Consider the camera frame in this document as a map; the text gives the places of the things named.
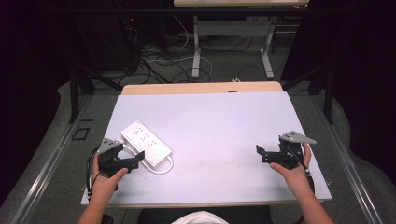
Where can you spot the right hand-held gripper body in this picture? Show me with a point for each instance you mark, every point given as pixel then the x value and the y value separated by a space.
pixel 288 149

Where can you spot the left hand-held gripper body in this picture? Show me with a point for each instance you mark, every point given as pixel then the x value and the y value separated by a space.
pixel 109 157

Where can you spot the white power strip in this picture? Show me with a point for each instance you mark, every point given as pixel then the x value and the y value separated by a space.
pixel 146 143

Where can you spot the person's left hand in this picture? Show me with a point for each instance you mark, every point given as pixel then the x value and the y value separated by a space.
pixel 107 180

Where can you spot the person's right hand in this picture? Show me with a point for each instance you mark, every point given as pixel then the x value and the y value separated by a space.
pixel 294 177

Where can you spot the white table cover board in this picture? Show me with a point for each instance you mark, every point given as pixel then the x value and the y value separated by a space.
pixel 214 133

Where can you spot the person's dark pants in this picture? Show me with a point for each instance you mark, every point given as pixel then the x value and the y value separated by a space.
pixel 249 215

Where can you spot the black metal stand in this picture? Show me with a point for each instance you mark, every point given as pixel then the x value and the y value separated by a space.
pixel 327 90
pixel 74 93

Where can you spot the person's white shirt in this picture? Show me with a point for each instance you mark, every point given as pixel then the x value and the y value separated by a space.
pixel 199 218

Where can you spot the black computer tower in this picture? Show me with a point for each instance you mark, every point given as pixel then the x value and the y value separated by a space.
pixel 109 40

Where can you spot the white desk with metal legs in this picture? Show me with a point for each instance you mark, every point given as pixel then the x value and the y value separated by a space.
pixel 230 28

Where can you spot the aluminium floor rail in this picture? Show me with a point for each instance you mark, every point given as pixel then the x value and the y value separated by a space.
pixel 46 174
pixel 348 168

